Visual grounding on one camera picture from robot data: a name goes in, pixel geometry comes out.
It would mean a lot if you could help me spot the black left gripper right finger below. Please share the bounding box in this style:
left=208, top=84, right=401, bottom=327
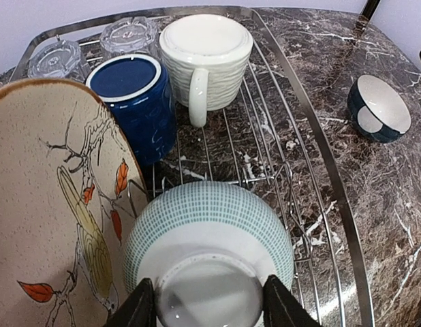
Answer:
left=263, top=275, right=322, bottom=327

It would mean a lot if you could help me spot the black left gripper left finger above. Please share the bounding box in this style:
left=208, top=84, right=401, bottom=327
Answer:
left=104, top=278, right=157, bottom=327

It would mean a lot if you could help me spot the light green ceramic bowl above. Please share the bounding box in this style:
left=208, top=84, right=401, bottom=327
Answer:
left=123, top=181, right=294, bottom=326

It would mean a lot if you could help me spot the yellow bottom plate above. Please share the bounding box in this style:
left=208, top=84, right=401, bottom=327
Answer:
left=0, top=78, right=147, bottom=326

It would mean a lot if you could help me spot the metal wire dish rack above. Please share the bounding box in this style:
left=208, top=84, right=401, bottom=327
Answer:
left=9, top=5, right=375, bottom=327

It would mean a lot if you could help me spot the dark bowl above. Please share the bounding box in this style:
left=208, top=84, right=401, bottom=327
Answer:
left=347, top=74, right=411, bottom=144

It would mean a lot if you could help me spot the dark blue mug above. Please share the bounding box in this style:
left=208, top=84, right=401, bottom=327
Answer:
left=86, top=54, right=176, bottom=166

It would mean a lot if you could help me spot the cream ribbed mug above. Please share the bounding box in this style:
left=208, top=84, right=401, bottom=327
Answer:
left=159, top=14, right=253, bottom=128

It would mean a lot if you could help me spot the clear ribbed drinking glass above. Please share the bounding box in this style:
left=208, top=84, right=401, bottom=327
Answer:
left=27, top=40, right=91, bottom=83

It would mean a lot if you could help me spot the right black frame post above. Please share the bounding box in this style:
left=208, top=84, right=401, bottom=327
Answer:
left=360, top=0, right=380, bottom=20

